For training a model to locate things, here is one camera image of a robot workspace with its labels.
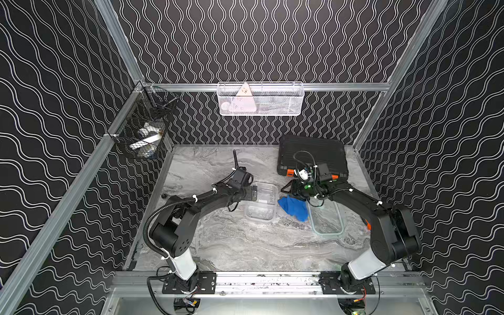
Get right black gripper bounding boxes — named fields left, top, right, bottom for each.
left=280, top=179, right=320, bottom=199

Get blue cleaning cloth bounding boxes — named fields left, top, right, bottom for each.
left=278, top=196, right=308, bottom=222

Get clear plastic lunch box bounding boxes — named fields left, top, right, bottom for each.
left=244, top=182, right=279, bottom=223

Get clear green-rimmed box lid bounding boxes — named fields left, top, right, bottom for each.
left=306, top=198, right=345, bottom=237

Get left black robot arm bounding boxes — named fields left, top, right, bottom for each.
left=143, top=184, right=258, bottom=280

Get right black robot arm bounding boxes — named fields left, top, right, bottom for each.
left=281, top=178, right=421, bottom=283

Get black plastic tool case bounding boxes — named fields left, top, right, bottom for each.
left=276, top=135, right=349, bottom=181

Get pink triangular card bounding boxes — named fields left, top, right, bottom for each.
left=229, top=83, right=257, bottom=114

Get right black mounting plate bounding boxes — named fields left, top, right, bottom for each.
left=318, top=271, right=376, bottom=295

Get black mounting plate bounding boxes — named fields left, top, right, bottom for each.
left=318, top=271, right=376, bottom=295
left=162, top=270, right=217, bottom=295

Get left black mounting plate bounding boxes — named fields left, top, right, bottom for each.
left=162, top=270, right=217, bottom=295

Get white items in black basket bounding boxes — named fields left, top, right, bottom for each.
left=129, top=122, right=165, bottom=158

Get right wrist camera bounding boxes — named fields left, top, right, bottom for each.
left=297, top=168, right=311, bottom=181

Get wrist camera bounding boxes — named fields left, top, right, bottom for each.
left=297, top=168, right=311, bottom=181
left=228, top=167, right=253, bottom=190

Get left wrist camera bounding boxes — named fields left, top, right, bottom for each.
left=228, top=167, right=253, bottom=190

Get white wire wall basket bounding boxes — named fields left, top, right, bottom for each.
left=217, top=81, right=305, bottom=117

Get black wire mesh basket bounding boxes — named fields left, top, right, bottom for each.
left=112, top=86, right=181, bottom=160

